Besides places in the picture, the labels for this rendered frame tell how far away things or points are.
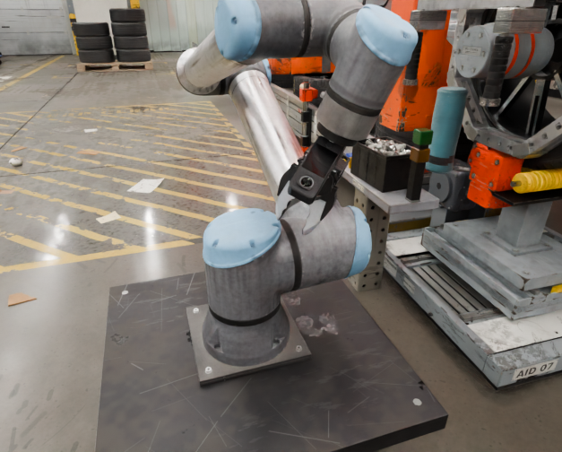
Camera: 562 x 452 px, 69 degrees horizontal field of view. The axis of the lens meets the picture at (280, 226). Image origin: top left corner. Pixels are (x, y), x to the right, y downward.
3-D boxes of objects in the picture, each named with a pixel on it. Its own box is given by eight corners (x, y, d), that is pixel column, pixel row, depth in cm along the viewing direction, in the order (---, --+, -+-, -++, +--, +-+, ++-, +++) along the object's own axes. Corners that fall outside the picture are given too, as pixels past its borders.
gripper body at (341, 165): (338, 185, 76) (368, 129, 68) (324, 205, 69) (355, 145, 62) (303, 165, 77) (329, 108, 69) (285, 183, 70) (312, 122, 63)
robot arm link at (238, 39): (168, 56, 115) (222, -29, 54) (211, 55, 119) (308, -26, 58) (174, 99, 118) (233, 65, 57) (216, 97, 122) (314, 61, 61)
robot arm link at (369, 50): (398, 11, 60) (438, 39, 54) (360, 89, 68) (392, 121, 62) (348, -6, 56) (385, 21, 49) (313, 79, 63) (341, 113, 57)
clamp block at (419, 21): (445, 30, 117) (448, 9, 115) (417, 30, 115) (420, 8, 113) (434, 29, 122) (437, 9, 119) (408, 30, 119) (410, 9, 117)
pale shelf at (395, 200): (438, 208, 122) (440, 198, 121) (388, 214, 118) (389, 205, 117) (371, 164, 159) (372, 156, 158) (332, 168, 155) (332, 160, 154)
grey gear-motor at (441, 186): (523, 234, 180) (547, 157, 164) (442, 247, 169) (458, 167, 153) (494, 216, 195) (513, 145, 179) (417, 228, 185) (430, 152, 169)
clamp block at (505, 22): (542, 33, 88) (549, 5, 86) (508, 34, 86) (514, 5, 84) (524, 32, 93) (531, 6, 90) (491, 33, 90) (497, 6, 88)
